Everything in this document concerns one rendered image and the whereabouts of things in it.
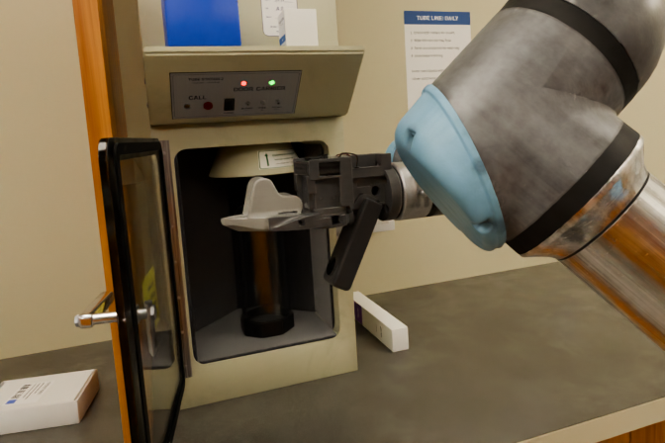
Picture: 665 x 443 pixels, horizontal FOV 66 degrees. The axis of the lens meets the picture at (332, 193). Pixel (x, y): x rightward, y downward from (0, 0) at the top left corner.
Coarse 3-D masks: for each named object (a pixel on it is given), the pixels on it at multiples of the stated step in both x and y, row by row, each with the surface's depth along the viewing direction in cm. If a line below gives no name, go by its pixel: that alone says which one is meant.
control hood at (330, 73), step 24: (144, 48) 68; (168, 48) 69; (192, 48) 70; (216, 48) 71; (240, 48) 72; (264, 48) 73; (288, 48) 74; (312, 48) 75; (336, 48) 76; (360, 48) 78; (144, 72) 70; (168, 72) 71; (312, 72) 78; (336, 72) 80; (168, 96) 74; (312, 96) 82; (336, 96) 83; (168, 120) 77; (192, 120) 79; (216, 120) 80; (240, 120) 82
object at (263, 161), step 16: (256, 144) 89; (272, 144) 90; (288, 144) 93; (224, 160) 90; (240, 160) 88; (256, 160) 88; (272, 160) 89; (288, 160) 91; (224, 176) 88; (240, 176) 87
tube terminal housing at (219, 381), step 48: (144, 0) 78; (240, 0) 82; (192, 144) 82; (240, 144) 84; (336, 144) 90; (336, 288) 95; (336, 336) 93; (192, 384) 85; (240, 384) 88; (288, 384) 91
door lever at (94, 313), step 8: (104, 296) 60; (112, 296) 61; (96, 304) 57; (104, 304) 58; (88, 312) 54; (96, 312) 55; (104, 312) 54; (112, 312) 54; (80, 320) 54; (88, 320) 54; (96, 320) 54; (104, 320) 54; (112, 320) 54
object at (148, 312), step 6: (150, 300) 56; (138, 306) 55; (144, 306) 55; (150, 306) 55; (138, 312) 55; (144, 312) 55; (150, 312) 55; (138, 318) 55; (144, 318) 55; (150, 318) 55; (150, 324) 55; (150, 330) 55; (150, 336) 55; (150, 342) 55; (150, 348) 55; (156, 348) 57
